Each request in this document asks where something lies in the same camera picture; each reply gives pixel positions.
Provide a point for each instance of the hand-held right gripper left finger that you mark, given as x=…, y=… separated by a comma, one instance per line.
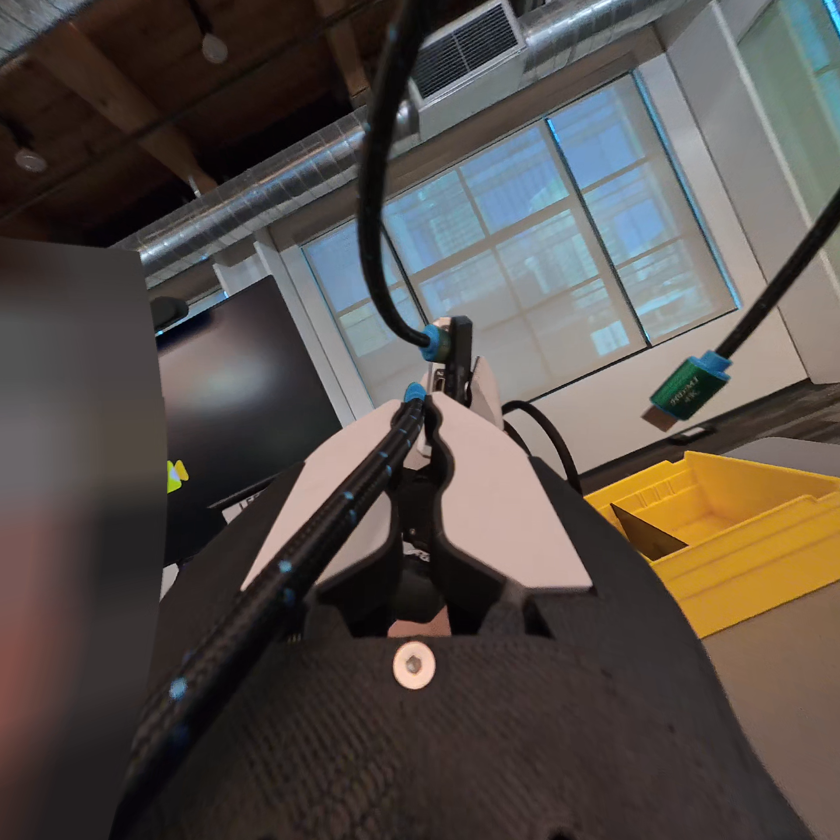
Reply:
x=358, y=538

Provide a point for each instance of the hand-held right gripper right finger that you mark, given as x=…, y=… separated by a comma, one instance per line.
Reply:
x=512, y=525

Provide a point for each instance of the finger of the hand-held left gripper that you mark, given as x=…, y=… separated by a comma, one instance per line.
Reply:
x=487, y=394

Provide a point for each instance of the silver hdmi switch box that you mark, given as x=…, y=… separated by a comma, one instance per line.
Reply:
x=463, y=354

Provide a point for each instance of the yellow storage bin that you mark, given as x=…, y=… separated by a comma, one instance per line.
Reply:
x=754, y=577

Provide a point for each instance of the large window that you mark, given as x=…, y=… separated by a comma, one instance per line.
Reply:
x=525, y=229

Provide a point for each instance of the black monitor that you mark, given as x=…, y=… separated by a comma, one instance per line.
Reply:
x=249, y=407

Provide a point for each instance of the white air vent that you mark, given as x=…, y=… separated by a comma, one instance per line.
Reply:
x=459, y=65

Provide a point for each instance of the ceiling spot lamp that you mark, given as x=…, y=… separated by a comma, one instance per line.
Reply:
x=29, y=159
x=213, y=46

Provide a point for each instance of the silver ventilation duct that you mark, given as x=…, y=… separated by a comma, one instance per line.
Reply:
x=262, y=197

